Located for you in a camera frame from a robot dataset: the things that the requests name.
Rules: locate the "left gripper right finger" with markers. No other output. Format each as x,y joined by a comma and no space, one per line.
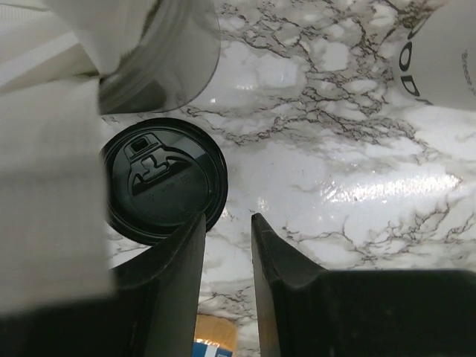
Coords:
304,309

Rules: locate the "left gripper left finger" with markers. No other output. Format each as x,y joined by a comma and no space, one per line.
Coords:
152,312

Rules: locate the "black coffee cup lid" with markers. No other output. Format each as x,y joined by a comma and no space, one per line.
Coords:
159,173

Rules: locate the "blue orange packet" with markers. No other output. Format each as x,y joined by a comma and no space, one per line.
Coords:
214,337

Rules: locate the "white wrapped straws bundle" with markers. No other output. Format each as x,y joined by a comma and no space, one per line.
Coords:
53,185

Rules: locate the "grey straw holder cup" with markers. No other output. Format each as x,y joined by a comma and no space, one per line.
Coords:
172,64

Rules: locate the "stack of white paper cups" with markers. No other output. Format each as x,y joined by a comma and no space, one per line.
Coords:
435,63

